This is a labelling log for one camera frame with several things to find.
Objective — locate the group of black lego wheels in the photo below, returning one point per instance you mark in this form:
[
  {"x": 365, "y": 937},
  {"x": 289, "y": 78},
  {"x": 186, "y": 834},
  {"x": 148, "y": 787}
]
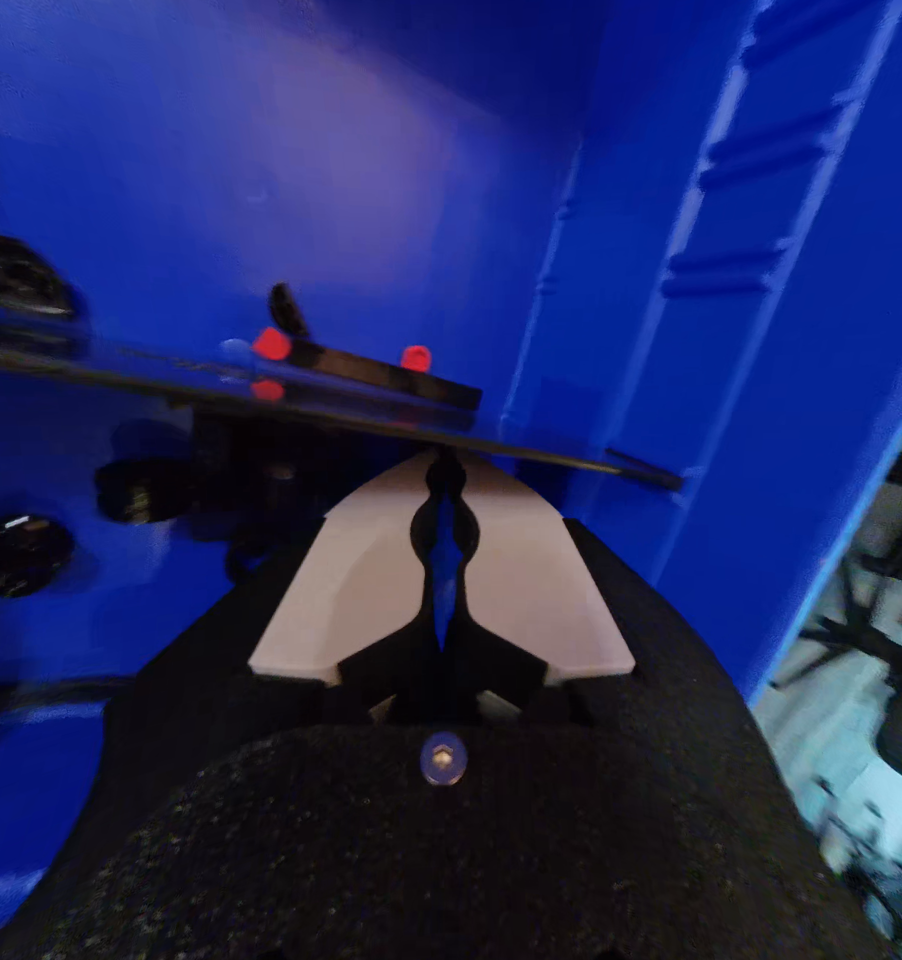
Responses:
[{"x": 23, "y": 559}]

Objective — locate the blue plastic storage bin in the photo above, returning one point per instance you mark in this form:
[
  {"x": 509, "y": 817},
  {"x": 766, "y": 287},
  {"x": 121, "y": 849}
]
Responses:
[{"x": 346, "y": 150}]

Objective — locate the black bin divider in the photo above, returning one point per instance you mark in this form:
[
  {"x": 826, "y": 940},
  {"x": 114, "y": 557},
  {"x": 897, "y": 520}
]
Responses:
[{"x": 346, "y": 420}]

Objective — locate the long black lego plate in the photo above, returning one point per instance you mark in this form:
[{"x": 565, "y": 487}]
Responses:
[{"x": 391, "y": 379}]

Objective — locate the small red lego piece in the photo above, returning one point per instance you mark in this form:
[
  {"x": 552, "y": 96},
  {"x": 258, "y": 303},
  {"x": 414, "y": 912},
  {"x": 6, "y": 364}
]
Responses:
[
  {"x": 415, "y": 358},
  {"x": 271, "y": 345}
]

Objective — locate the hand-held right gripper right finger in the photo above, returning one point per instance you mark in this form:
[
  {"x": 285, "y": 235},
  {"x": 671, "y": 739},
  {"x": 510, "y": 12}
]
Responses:
[{"x": 541, "y": 585}]

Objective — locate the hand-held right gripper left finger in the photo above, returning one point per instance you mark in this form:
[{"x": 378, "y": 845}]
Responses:
[{"x": 346, "y": 585}]

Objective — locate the large black lego piece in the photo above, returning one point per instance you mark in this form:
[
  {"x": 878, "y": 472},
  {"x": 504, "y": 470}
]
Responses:
[{"x": 23, "y": 281}]

